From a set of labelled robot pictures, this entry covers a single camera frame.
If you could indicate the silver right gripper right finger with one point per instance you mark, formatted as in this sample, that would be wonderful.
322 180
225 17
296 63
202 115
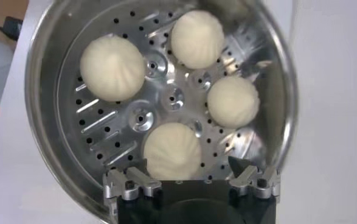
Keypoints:
245 178

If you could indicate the white steamed baozi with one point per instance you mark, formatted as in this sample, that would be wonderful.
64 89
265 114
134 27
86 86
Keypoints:
233 101
112 68
172 151
197 39

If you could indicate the black adapter box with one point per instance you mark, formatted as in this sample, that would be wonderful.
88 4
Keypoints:
13 28

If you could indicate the white work table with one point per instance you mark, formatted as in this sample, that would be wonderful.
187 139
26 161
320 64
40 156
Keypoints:
333 121

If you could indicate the steel steamer basket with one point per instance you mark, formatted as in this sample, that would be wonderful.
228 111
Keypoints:
172 100

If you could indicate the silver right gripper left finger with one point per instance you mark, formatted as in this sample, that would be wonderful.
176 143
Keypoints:
143 182

